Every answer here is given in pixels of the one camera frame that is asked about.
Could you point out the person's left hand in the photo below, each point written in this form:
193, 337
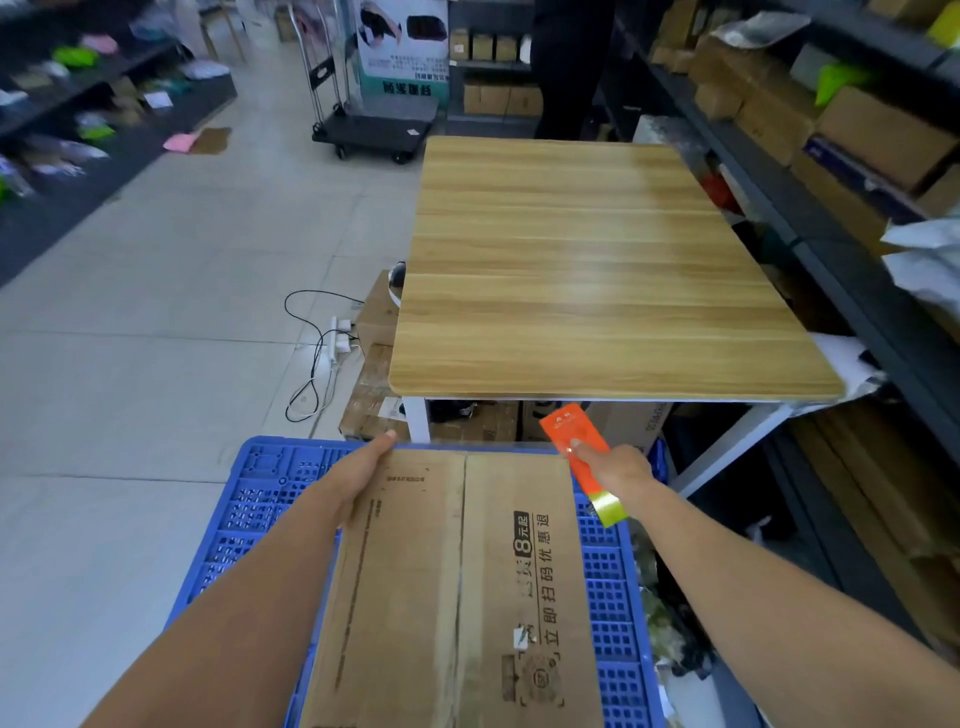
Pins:
346, 480

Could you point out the person's right hand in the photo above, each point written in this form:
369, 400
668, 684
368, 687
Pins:
619, 471

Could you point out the person's left thumb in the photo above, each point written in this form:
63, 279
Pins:
381, 445

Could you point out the person's right thumb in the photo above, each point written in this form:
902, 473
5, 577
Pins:
579, 448

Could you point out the orange packet with yellow end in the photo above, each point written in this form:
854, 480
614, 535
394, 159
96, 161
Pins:
574, 439

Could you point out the large printed cardboard box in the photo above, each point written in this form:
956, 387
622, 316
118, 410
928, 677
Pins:
450, 600

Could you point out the person's right forearm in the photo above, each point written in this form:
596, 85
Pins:
780, 622

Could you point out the white cardboard box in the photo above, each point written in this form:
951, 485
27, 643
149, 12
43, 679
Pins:
630, 424

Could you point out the worn cardboard box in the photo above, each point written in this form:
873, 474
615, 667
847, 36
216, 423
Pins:
371, 375

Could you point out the white power strip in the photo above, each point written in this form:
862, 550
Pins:
339, 341

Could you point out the blue plastic crate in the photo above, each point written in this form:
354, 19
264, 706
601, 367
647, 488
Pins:
240, 510

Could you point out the black and white round device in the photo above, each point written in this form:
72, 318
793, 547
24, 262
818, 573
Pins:
397, 283

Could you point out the wooden table with white legs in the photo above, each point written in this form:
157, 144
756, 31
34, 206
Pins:
592, 277

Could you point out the heap of clear plastic bags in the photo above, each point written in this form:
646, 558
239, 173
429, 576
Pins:
671, 600

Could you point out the white paper sheet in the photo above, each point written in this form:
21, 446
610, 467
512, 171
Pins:
844, 367

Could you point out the dark metal storage shelf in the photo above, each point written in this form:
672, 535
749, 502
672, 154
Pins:
825, 247

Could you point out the stack of flat cardboard sheets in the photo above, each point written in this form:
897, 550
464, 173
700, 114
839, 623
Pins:
892, 510

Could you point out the black platform trolley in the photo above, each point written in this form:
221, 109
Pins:
375, 124

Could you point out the brown flat cardboard piece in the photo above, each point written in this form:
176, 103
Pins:
211, 141

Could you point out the wide brown cardboard box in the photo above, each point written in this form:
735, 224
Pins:
502, 99

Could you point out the pink packet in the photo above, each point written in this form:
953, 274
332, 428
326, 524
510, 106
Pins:
180, 142

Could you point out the grey shelf with small boxes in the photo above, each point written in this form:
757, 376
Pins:
491, 71

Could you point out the dark shelf with assorted packets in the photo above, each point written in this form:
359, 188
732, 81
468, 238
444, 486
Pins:
112, 157

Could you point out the white plastic bags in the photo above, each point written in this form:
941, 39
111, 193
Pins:
926, 262

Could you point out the printed standing banner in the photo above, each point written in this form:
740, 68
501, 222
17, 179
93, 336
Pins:
401, 45

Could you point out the row of small brown boxes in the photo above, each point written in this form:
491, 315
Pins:
484, 46

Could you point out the wooden stool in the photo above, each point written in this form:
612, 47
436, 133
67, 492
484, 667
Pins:
221, 26

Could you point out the bright green packet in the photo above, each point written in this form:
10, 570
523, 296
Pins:
840, 81

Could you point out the grey plastic bag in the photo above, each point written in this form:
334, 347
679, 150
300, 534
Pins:
757, 28

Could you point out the pile of assorted colourful packets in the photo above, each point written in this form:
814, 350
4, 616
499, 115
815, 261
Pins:
75, 90

